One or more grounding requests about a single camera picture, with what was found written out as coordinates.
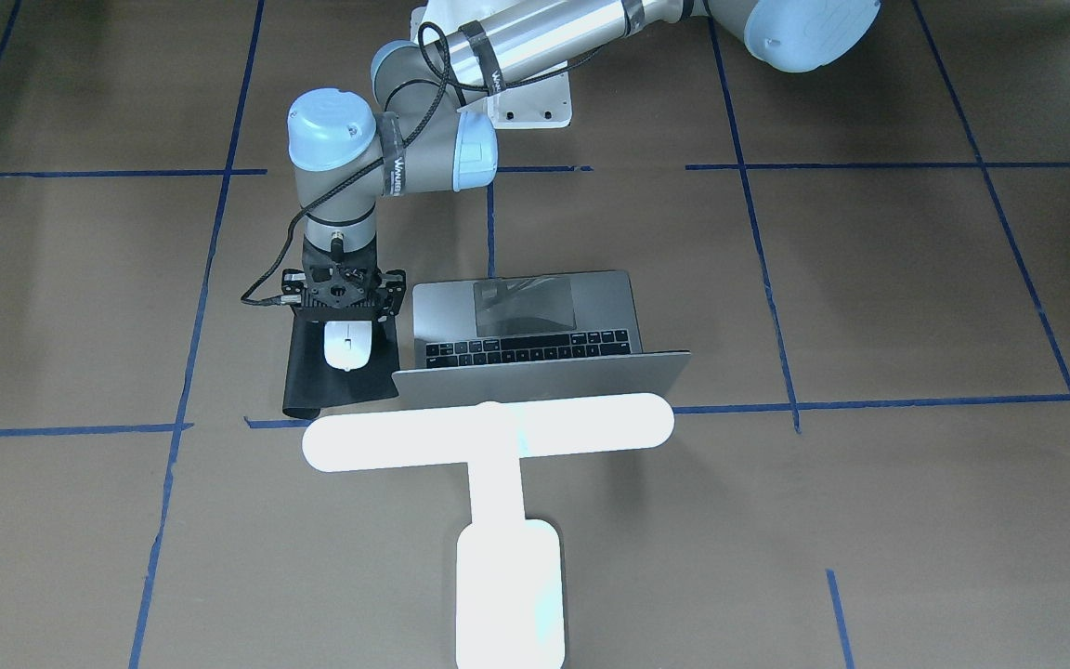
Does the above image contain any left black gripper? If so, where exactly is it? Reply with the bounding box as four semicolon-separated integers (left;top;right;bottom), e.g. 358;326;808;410
281;244;407;321

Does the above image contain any white computer mouse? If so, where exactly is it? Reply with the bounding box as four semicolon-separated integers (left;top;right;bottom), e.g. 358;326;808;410
322;321;373;372

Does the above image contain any black mouse pad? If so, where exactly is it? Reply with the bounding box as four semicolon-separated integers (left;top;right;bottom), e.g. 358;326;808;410
281;317;400;420

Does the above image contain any silver laptop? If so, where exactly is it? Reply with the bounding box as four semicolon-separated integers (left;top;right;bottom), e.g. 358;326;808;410
392;270;691;408

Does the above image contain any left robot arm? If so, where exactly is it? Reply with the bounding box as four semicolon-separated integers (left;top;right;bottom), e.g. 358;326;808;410
241;1;881;322

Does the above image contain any white desk lamp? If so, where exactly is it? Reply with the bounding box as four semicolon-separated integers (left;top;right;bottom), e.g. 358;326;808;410
302;393;675;668

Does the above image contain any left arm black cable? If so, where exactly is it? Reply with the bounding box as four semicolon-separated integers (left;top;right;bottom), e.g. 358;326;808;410
240;22;610;308

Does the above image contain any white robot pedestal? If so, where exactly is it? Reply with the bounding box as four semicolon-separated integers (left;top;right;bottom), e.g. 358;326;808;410
411;1;572;130

